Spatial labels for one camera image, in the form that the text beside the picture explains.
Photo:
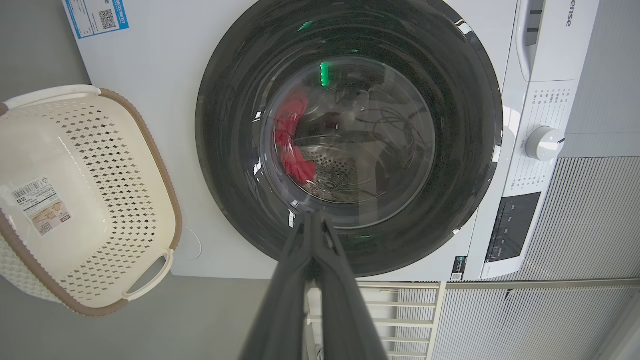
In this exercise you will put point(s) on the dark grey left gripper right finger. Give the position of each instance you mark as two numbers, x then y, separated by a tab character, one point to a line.
350	320

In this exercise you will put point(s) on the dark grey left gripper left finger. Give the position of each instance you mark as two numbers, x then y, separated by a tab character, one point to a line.
285	310

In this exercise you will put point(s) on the red cloth garment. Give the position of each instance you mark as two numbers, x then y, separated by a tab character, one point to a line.
295	162

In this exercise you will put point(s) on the black round glass washer door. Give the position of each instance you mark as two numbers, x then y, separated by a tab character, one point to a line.
230	150

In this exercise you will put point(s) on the black washing machine display panel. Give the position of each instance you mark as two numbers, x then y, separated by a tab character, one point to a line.
512	227

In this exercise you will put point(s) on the white front-load washing machine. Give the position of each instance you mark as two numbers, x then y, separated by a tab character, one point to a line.
150	125

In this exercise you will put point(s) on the white washing machine dial knob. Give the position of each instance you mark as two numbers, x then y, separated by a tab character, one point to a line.
544	144

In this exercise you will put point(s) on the printed product label sticker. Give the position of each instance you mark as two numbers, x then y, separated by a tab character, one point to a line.
42	207

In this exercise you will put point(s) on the cream laundry basket brown rim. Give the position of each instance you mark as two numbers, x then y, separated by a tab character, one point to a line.
65	150

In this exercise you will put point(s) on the white slatted rack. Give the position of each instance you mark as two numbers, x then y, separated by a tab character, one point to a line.
400	320

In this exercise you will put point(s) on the round drain filter cover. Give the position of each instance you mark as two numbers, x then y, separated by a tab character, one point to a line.
192	245

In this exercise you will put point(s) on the small black qr sticker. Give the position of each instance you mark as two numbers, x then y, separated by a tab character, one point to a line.
458	268

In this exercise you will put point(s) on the stainless steel perforated drum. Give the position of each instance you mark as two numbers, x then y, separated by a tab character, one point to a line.
340	175

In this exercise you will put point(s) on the white detergent drawer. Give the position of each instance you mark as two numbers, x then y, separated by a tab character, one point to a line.
555	45

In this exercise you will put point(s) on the blue white energy label sticker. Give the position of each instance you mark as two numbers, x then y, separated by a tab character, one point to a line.
90	15

